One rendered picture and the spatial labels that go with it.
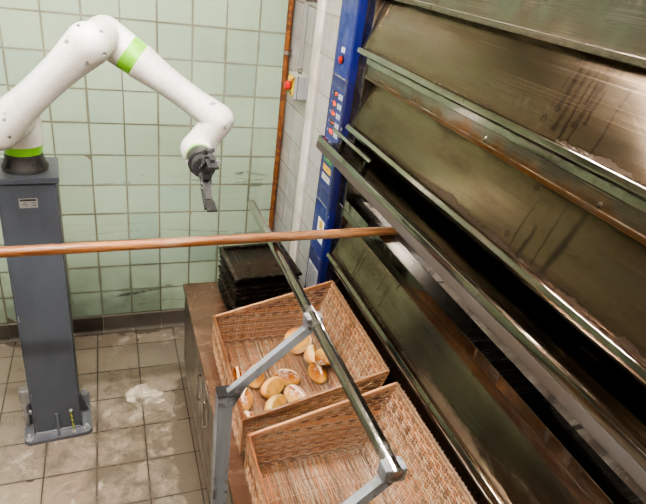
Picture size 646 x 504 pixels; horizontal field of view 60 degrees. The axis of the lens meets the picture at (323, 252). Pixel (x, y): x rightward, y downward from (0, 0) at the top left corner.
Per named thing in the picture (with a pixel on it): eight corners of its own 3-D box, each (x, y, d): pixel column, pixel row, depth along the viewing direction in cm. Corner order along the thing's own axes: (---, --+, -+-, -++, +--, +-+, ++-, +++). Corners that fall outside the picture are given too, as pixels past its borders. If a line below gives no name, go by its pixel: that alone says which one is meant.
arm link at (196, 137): (198, 164, 202) (172, 148, 196) (218, 137, 199) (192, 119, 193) (204, 179, 190) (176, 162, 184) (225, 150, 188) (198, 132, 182)
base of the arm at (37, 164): (4, 149, 205) (2, 134, 203) (49, 149, 211) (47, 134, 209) (0, 176, 185) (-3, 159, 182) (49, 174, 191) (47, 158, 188)
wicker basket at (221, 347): (325, 333, 235) (334, 278, 222) (378, 433, 189) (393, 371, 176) (209, 345, 218) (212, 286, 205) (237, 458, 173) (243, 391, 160)
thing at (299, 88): (301, 94, 253) (303, 72, 249) (308, 100, 245) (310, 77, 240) (286, 93, 251) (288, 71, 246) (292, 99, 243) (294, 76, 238)
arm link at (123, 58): (70, 41, 169) (90, 8, 165) (83, 35, 180) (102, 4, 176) (123, 80, 176) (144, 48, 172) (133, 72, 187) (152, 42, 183)
